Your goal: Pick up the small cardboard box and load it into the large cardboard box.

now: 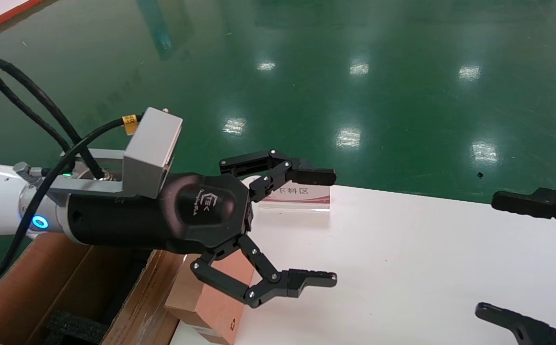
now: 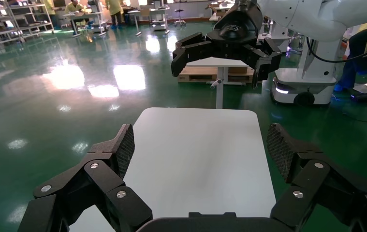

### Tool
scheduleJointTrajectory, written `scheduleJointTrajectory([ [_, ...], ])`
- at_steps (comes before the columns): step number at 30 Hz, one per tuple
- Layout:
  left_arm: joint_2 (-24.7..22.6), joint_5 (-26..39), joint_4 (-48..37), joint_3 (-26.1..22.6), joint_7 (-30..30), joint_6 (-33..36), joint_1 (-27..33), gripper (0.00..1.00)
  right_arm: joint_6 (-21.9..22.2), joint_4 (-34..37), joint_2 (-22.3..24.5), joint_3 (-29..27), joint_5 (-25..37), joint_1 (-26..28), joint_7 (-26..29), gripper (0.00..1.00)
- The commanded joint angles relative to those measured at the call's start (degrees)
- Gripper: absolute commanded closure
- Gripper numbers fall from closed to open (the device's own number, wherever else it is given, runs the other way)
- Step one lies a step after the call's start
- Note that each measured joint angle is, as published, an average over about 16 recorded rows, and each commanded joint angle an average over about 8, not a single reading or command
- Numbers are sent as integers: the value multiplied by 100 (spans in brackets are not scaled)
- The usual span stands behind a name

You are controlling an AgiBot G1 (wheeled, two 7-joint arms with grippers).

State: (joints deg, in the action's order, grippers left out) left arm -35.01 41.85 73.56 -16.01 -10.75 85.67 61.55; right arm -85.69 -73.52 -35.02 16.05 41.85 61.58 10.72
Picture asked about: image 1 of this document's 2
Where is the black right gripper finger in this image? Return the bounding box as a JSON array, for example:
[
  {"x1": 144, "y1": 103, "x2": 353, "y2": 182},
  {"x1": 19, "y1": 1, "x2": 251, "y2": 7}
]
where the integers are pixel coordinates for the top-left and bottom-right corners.
[
  {"x1": 475, "y1": 302, "x2": 556, "y2": 345},
  {"x1": 491, "y1": 187, "x2": 556, "y2": 239}
]

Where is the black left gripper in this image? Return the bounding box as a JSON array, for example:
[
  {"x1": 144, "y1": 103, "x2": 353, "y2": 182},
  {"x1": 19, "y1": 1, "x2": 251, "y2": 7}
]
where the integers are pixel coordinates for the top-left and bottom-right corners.
[{"x1": 66, "y1": 149, "x2": 338, "y2": 308}]

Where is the small cardboard box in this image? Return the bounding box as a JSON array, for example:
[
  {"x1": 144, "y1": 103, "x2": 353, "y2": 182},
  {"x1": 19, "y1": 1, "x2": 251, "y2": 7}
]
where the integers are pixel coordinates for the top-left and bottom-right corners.
[{"x1": 164, "y1": 249, "x2": 255, "y2": 345}]

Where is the large cardboard box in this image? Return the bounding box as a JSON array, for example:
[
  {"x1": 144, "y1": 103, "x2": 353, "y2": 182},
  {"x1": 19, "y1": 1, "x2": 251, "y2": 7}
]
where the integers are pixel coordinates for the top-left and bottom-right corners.
[{"x1": 0, "y1": 232, "x2": 185, "y2": 345}]

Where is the acrylic sign with red print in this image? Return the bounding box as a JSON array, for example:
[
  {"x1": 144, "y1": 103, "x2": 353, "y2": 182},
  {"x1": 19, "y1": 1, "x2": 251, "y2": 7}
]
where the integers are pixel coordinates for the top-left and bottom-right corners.
[{"x1": 252, "y1": 175, "x2": 331, "y2": 214}]

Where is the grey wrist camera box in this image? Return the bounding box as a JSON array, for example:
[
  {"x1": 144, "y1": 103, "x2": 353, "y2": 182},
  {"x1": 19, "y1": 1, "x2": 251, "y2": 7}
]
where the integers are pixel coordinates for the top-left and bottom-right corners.
[{"x1": 48, "y1": 107, "x2": 183, "y2": 199}]

